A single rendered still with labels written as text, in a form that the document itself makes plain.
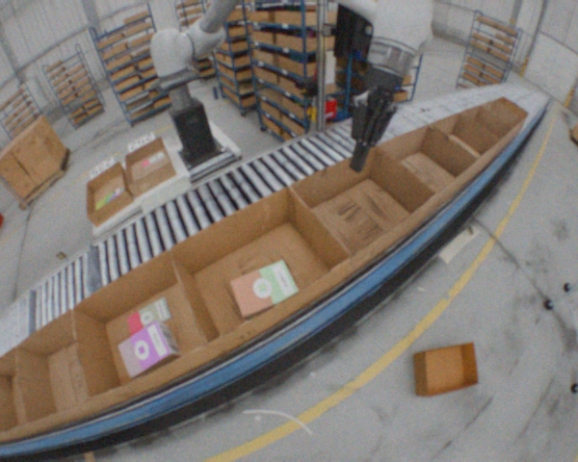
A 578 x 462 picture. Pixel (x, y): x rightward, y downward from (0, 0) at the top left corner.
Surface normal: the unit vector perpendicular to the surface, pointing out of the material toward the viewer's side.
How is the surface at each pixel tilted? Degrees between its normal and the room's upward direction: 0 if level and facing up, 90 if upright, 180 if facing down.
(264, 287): 0
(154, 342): 0
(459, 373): 0
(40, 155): 89
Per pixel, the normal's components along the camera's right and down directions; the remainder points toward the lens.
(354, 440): -0.06, -0.56
